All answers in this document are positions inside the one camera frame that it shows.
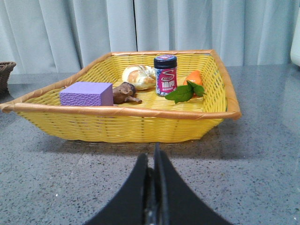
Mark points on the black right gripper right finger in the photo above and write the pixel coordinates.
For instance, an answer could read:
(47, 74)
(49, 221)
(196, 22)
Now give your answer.
(177, 203)

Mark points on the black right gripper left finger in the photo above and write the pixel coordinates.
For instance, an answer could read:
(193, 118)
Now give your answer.
(126, 207)

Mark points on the yellow woven basket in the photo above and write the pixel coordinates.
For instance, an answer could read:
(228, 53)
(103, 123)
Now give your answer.
(154, 120)

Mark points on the brown toy figure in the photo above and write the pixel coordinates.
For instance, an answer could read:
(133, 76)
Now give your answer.
(125, 93)

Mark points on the orange toy carrot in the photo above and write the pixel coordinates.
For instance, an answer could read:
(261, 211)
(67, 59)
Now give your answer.
(192, 86)

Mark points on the purple foam block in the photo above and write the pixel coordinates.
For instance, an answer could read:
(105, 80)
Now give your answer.
(87, 94)

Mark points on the bread roll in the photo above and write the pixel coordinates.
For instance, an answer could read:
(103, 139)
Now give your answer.
(141, 76)

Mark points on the dark lidded gum jar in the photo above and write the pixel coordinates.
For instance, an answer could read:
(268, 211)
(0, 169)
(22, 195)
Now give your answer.
(165, 67)

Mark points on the brown wicker basket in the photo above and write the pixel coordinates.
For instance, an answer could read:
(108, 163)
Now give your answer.
(6, 68)

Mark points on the white curtain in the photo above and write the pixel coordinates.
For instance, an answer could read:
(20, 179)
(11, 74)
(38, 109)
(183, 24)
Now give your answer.
(55, 36)

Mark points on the white object at edge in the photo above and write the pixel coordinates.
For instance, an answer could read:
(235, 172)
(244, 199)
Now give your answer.
(295, 49)

